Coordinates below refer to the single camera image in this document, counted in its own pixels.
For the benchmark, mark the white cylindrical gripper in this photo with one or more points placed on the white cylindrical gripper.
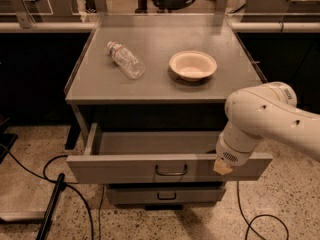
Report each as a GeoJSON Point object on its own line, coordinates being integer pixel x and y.
{"type": "Point", "coordinates": [231, 154]}

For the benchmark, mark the grey top drawer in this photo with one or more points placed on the grey top drawer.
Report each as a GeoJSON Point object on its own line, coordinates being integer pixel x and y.
{"type": "Point", "coordinates": [156, 157]}

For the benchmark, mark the grey drawer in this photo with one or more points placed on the grey drawer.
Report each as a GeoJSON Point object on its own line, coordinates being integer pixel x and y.
{"type": "Point", "coordinates": [164, 195]}
{"type": "Point", "coordinates": [156, 157]}

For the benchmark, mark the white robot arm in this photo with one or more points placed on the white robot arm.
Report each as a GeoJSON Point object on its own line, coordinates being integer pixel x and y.
{"type": "Point", "coordinates": [264, 111]}

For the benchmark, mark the grey drawer cabinet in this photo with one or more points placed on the grey drawer cabinet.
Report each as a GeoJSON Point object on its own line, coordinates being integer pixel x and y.
{"type": "Point", "coordinates": [159, 100]}

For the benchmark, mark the grey bottom drawer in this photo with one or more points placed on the grey bottom drawer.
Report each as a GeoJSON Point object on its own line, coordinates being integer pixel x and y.
{"type": "Point", "coordinates": [164, 195]}

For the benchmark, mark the white paper bowl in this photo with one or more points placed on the white paper bowl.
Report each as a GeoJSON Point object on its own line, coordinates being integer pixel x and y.
{"type": "Point", "coordinates": [193, 66]}

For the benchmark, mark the clear plastic water bottle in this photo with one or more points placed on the clear plastic water bottle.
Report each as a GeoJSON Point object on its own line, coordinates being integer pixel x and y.
{"type": "Point", "coordinates": [128, 63]}

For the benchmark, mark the black pole on floor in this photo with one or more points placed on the black pole on floor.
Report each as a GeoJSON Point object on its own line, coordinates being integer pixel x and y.
{"type": "Point", "coordinates": [47, 219]}

